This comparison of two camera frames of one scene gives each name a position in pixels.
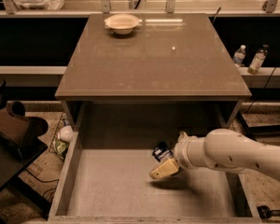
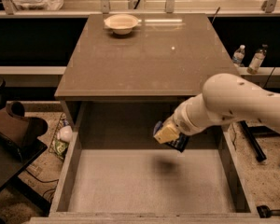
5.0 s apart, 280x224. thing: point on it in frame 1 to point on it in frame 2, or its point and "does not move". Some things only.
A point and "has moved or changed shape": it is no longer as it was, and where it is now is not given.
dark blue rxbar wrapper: [161, 151] has moved or changed shape
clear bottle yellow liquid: [258, 60] does not move
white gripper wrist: [179, 152] to [182, 121]
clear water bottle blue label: [239, 56] does not move
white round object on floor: [65, 133] does not move
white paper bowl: [122, 23] does not move
